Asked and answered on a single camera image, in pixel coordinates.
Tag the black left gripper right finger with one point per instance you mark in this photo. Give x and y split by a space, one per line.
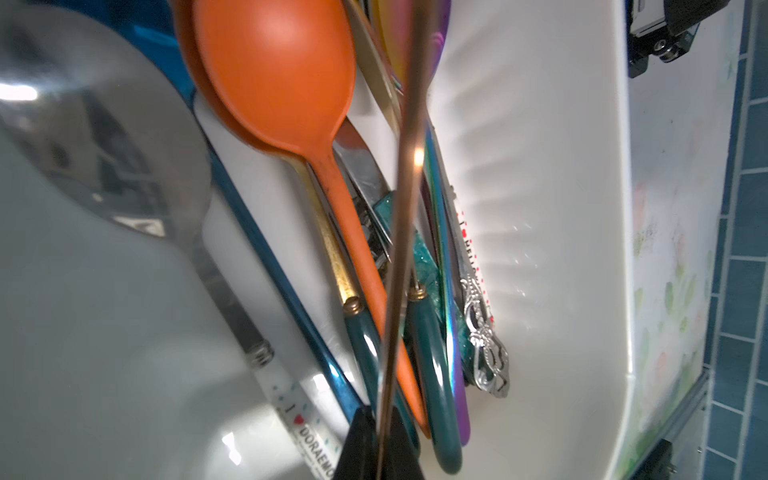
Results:
400 461

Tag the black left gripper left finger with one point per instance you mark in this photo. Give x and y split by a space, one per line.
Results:
358 456

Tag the silver spoon clear handle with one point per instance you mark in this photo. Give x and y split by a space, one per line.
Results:
111 132
489 358

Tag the teal handled spoon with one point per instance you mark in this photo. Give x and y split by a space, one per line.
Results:
434 388
360 327

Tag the silver spoon marbled handle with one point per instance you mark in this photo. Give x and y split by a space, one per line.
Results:
362 170

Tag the orange plastic spoon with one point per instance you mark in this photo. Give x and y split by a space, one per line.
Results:
282 73

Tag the rainbow iridescent spoon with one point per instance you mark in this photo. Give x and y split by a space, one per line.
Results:
392 22

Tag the gold long spoon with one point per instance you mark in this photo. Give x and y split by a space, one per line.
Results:
409 170

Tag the white plastic storage box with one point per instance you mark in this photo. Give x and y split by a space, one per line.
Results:
115 363

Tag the black stapler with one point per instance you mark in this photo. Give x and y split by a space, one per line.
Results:
664 29

